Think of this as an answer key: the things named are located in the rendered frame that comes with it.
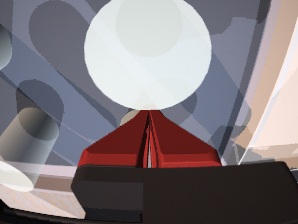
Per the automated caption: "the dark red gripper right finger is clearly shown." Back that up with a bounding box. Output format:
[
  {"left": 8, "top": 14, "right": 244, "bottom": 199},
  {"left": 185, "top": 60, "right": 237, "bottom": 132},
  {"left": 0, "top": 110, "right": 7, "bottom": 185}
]
[{"left": 150, "top": 110, "right": 222, "bottom": 168}]

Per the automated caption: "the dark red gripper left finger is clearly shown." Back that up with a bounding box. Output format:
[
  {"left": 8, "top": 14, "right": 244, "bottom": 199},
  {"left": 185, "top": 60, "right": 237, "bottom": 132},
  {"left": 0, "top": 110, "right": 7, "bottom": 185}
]
[{"left": 77, "top": 110, "right": 150, "bottom": 168}]

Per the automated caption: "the white cylinder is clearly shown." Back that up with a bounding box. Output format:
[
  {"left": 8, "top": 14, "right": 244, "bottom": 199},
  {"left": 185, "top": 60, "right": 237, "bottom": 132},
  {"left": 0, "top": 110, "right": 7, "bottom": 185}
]
[
  {"left": 0, "top": 108, "right": 59, "bottom": 192},
  {"left": 120, "top": 109, "right": 151, "bottom": 168},
  {"left": 0, "top": 23, "right": 12, "bottom": 70},
  {"left": 84, "top": 0, "right": 212, "bottom": 111}
]

